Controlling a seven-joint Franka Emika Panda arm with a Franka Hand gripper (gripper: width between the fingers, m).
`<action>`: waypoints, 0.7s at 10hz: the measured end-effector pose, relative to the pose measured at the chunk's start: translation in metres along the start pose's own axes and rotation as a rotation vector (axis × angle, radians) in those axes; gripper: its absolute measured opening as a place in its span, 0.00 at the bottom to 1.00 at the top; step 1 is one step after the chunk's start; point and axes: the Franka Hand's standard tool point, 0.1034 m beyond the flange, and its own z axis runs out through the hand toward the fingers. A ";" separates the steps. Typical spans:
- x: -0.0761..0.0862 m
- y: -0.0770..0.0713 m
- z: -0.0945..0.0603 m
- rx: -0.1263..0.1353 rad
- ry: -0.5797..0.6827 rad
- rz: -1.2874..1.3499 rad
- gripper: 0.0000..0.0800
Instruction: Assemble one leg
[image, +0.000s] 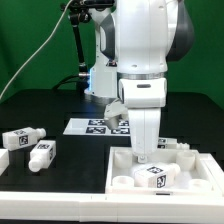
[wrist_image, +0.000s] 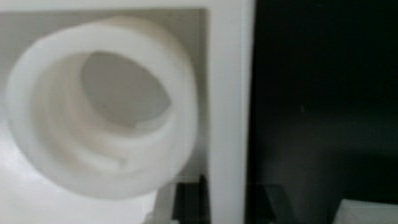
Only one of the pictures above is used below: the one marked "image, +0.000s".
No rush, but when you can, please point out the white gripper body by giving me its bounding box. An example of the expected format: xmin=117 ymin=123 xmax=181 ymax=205
xmin=128 ymin=108 xmax=161 ymax=157

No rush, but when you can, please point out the white square table top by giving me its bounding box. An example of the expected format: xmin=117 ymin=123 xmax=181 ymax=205
xmin=105 ymin=147 xmax=215 ymax=195

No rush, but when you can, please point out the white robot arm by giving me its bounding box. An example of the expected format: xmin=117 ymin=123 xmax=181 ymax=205
xmin=85 ymin=0 xmax=194 ymax=163

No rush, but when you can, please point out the white marker tag sheet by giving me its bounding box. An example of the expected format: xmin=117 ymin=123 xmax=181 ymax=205
xmin=63 ymin=118 xmax=130 ymax=136

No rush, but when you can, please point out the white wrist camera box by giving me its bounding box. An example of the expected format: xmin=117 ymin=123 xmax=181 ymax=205
xmin=104 ymin=99 xmax=128 ymax=130

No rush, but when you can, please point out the black cable on table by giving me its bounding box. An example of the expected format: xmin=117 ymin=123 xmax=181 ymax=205
xmin=51 ymin=75 xmax=81 ymax=91

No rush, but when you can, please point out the black camera stand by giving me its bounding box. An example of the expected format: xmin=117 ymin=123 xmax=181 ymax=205
xmin=61 ymin=0 xmax=91 ymax=90

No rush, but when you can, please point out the grey cable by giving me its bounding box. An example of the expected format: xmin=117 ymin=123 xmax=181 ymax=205
xmin=0 ymin=0 xmax=74 ymax=101

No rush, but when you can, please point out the white left fence rail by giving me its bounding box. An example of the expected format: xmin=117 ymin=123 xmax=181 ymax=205
xmin=0 ymin=149 xmax=9 ymax=176

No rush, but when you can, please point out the white front fence rail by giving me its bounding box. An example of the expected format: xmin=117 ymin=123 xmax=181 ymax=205
xmin=0 ymin=192 xmax=224 ymax=224

